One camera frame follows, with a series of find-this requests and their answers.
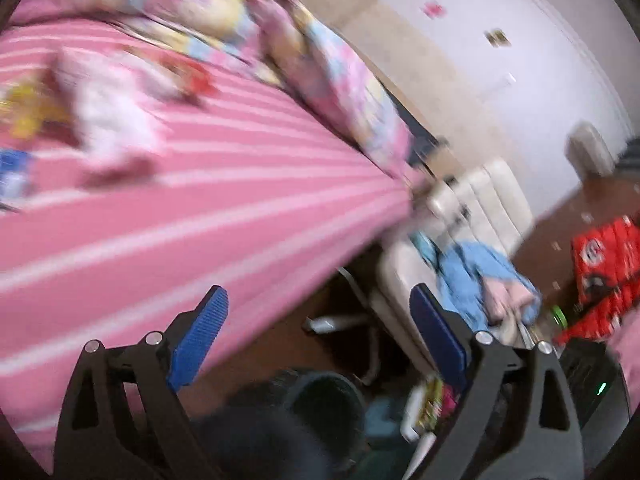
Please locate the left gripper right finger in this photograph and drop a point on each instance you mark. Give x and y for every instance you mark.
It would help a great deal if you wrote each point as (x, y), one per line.
(515, 417)

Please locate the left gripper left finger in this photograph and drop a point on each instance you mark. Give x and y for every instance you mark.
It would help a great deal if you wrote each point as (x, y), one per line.
(121, 417)

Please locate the white tissue paper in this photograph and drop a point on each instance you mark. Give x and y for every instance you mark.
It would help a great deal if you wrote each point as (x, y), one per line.
(112, 99)

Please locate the red walnut snack bag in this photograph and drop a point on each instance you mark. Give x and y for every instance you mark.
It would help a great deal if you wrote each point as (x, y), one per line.
(185, 77)

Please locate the red blue snack bag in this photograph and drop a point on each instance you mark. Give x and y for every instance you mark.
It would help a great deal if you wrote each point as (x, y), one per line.
(16, 178)

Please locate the round blue trash bin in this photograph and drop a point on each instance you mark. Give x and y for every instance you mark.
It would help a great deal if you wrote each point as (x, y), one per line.
(328, 404)

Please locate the white shelf with books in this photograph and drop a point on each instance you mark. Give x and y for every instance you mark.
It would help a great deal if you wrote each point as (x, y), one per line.
(430, 403)

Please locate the blue clothing on chair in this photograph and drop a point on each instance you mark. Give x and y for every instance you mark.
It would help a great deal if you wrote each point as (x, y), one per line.
(480, 284)

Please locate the cream office chair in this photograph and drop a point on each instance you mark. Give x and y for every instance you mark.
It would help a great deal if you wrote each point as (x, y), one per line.
(485, 205)

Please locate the pink striped bed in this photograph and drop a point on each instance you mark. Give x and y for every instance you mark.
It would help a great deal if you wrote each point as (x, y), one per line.
(251, 193)

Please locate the white floor heater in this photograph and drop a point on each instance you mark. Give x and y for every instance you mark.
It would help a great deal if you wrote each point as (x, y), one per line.
(588, 154)

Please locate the colourful cartoon quilt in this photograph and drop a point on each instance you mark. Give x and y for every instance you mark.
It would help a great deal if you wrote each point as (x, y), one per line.
(278, 42)

